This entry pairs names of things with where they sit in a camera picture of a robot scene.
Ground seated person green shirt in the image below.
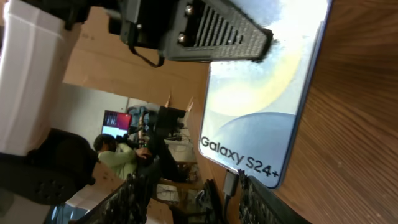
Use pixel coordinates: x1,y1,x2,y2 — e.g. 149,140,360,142
93,133,187,183

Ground brown cardboard backdrop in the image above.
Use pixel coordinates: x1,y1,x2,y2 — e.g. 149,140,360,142
63,7,226,203

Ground computer monitor red screen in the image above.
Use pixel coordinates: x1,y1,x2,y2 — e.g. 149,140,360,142
101,110,132,137

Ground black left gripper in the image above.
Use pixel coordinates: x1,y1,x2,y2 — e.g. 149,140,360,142
65,0,273,68

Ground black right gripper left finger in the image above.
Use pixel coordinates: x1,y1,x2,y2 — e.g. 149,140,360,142
68,175,153,224

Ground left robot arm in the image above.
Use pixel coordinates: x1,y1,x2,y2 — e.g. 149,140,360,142
1,1,275,223

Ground black USB charging cable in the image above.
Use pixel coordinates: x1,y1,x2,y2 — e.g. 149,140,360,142
222,169,240,224

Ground blue Samsung Galaxy smartphone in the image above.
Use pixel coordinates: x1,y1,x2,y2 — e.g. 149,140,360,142
198,0,332,189

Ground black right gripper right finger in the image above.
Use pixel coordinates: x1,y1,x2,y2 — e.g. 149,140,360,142
238,169,310,224

